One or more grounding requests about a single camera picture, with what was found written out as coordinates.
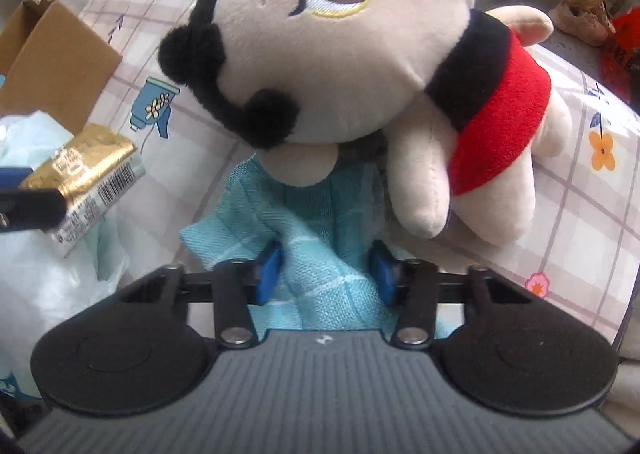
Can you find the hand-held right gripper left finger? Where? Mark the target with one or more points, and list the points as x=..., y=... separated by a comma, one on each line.
x=267, y=274

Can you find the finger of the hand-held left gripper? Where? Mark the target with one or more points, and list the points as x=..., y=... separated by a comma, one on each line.
x=30, y=211
x=12, y=177

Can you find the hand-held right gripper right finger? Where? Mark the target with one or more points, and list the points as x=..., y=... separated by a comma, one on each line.
x=384, y=274

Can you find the teal checked towel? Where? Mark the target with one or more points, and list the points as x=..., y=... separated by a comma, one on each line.
x=310, y=224

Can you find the gold tissue pack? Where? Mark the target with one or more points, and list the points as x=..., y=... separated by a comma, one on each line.
x=95, y=158

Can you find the brown cardboard box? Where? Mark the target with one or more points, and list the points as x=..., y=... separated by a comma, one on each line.
x=55, y=63

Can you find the white and teal plastic bag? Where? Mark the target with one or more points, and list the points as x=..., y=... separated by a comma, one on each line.
x=40, y=294

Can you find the black-haired plush doll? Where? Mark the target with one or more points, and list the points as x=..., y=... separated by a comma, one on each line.
x=350, y=58

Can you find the beige shoe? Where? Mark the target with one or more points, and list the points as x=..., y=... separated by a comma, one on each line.
x=582, y=13

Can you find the small red plastic bag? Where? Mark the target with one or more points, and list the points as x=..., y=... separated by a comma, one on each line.
x=625, y=48

